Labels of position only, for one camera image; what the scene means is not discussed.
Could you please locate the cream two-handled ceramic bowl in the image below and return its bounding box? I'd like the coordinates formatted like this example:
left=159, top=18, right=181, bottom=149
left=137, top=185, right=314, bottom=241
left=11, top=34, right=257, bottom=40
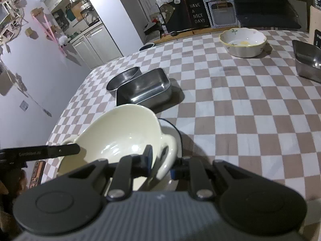
left=57, top=104, right=162, bottom=190

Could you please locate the rectangular steel container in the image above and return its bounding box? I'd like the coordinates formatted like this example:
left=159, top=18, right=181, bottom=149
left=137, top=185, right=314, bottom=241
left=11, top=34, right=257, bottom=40
left=292, top=40, right=321, bottom=83
left=115, top=68, right=172, bottom=109

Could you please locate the floral yellow-rimmed ceramic bowl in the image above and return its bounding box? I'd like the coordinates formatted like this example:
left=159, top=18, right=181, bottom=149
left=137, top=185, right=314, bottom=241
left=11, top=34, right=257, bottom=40
left=219, top=28, right=267, bottom=58

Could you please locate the person's left hand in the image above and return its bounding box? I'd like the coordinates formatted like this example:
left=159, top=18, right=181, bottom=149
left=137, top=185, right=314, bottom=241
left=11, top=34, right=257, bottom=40
left=1, top=169, right=28, bottom=240

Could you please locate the white plate black rim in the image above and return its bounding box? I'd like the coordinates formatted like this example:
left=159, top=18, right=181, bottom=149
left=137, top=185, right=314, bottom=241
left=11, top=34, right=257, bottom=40
left=148, top=119, right=182, bottom=191

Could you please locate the phone with patterned case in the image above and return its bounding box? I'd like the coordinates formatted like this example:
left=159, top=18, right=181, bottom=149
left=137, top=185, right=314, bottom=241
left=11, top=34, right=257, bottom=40
left=29, top=160, right=46, bottom=189

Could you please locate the oval steel bowl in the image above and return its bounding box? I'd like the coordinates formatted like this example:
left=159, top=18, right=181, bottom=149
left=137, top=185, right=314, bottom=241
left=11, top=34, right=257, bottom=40
left=106, top=66, right=142, bottom=98

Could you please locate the checkered brown white tablecloth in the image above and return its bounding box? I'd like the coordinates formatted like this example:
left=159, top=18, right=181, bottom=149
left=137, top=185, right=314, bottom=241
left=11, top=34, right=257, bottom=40
left=40, top=29, right=321, bottom=201

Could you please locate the dark grey trash bin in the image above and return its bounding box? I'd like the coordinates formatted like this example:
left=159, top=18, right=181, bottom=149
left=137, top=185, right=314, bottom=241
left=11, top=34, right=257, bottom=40
left=139, top=42, right=155, bottom=51

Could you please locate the white kitchen cabinet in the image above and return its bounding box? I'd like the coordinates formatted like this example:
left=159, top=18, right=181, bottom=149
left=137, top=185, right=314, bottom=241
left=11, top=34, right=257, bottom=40
left=71, top=24, right=122, bottom=70

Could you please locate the low wooden tv cabinet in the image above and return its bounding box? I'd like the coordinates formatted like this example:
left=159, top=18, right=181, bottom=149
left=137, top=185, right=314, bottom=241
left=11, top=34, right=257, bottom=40
left=154, top=26, right=237, bottom=45

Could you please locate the black have a nice day sign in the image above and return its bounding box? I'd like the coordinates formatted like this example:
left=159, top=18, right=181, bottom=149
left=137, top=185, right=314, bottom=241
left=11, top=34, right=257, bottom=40
left=186, top=0, right=211, bottom=29

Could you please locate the poizon blue white box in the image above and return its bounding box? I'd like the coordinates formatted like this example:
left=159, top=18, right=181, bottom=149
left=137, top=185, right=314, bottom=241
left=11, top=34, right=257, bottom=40
left=203, top=0, right=239, bottom=29

